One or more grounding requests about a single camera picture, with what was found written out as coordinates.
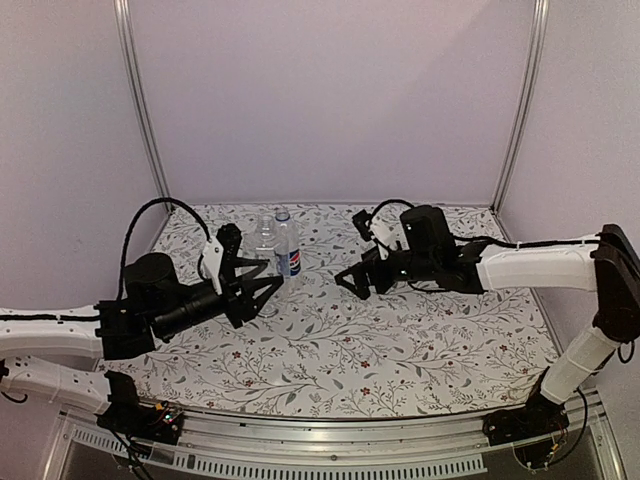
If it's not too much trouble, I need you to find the black braided right camera cable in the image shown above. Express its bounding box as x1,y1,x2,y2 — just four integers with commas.
369,198,416,226

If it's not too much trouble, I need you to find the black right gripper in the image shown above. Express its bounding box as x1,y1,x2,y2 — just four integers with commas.
335,246,437,300

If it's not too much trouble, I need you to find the floral patterned table mat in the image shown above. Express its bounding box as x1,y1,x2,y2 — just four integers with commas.
110,204,557,418

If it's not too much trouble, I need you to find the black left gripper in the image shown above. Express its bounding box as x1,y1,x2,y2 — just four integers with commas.
153,258,283,340

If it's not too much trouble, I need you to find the black braided left camera cable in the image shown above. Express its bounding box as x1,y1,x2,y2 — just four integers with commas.
117,196,215,301

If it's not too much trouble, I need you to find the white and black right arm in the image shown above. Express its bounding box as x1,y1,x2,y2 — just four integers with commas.
335,205,639,436

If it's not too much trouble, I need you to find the aluminium front frame rail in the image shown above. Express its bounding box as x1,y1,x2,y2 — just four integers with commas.
43,389,631,479

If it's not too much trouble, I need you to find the left wrist camera on white mount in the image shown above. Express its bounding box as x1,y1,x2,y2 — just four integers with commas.
197,223,242,296

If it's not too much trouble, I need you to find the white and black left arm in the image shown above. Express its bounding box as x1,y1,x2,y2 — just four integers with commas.
1,253,284,434

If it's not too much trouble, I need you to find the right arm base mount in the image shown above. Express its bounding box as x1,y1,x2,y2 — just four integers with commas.
482,369,569,470

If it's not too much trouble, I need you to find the aluminium corner post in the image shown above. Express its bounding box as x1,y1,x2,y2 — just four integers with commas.
490,0,550,216
113,0,171,197

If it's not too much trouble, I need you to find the right wrist camera on white mount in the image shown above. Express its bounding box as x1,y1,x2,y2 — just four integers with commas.
352,210,402,260

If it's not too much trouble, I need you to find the aluminium corner post right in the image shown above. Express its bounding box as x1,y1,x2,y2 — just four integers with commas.
490,0,550,216

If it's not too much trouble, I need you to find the clear Pepsi plastic bottle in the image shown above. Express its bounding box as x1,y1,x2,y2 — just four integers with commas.
275,207,301,280

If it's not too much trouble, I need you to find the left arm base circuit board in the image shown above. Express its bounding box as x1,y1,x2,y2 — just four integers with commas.
97,371,184,445

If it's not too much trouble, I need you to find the black braided camera cable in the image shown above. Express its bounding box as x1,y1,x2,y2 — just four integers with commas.
117,196,215,301
369,198,416,226

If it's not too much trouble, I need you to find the wrist camera on white mount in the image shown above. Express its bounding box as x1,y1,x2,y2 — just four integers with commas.
352,210,402,260
197,223,242,296

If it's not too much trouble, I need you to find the aluminium corner post left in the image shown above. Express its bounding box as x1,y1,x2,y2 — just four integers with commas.
113,0,171,197

